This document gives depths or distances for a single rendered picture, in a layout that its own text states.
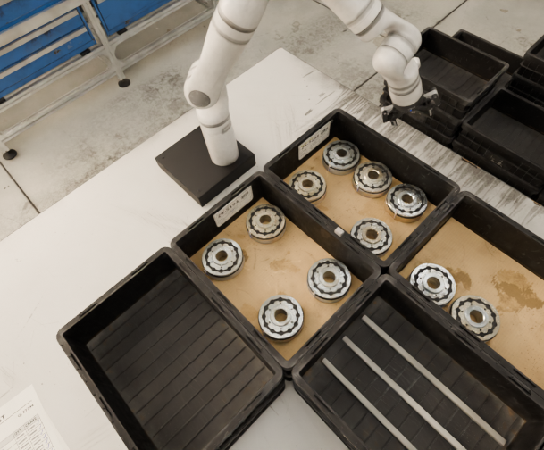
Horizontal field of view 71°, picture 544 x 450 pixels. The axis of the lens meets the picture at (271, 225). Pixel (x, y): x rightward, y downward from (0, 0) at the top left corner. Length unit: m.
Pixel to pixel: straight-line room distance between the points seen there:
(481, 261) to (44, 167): 2.30
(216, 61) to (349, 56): 1.96
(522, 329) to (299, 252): 0.53
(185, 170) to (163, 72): 1.67
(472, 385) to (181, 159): 1.00
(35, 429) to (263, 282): 0.66
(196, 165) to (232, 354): 0.62
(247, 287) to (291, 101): 0.79
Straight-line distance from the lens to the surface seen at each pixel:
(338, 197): 1.06
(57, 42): 2.60
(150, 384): 0.95
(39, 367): 1.23
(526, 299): 1.07
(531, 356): 1.03
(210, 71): 0.97
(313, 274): 0.92
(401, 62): 0.86
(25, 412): 1.22
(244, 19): 0.87
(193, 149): 1.31
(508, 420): 0.98
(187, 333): 0.95
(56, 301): 1.26
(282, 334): 0.88
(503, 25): 3.34
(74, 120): 2.80
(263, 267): 0.96
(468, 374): 0.97
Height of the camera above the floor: 1.72
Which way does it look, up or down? 61 degrees down
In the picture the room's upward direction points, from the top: 7 degrees counter-clockwise
